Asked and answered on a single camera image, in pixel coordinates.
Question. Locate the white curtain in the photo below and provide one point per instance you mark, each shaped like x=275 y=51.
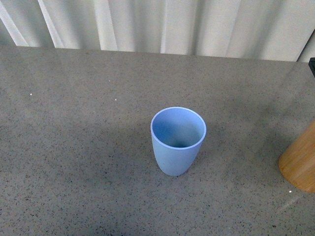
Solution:
x=251 y=29

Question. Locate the bamboo chopstick holder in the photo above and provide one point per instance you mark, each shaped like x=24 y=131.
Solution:
x=297 y=163

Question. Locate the light blue cup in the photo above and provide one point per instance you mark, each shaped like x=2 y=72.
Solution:
x=177 y=135

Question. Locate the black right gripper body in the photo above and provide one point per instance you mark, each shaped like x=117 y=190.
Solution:
x=312 y=65

